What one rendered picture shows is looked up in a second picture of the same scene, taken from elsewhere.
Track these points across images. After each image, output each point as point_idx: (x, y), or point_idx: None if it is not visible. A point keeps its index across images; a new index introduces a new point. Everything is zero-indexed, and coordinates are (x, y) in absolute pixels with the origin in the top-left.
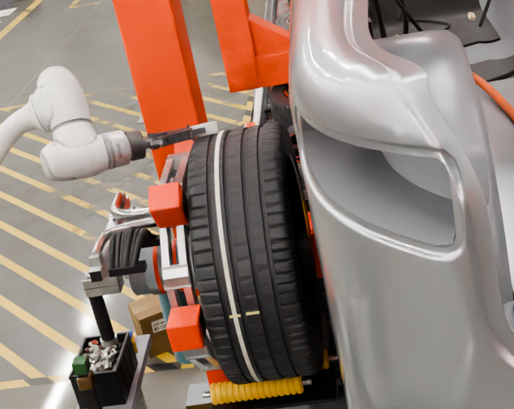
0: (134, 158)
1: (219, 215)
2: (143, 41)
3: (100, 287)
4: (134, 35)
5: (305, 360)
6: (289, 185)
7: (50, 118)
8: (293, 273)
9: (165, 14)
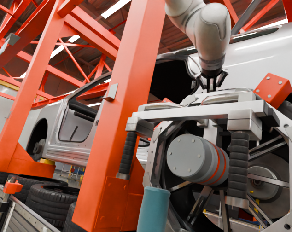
0: (219, 68)
1: None
2: (143, 57)
3: (256, 124)
4: (141, 51)
5: None
6: None
7: (201, 1)
8: None
9: (154, 55)
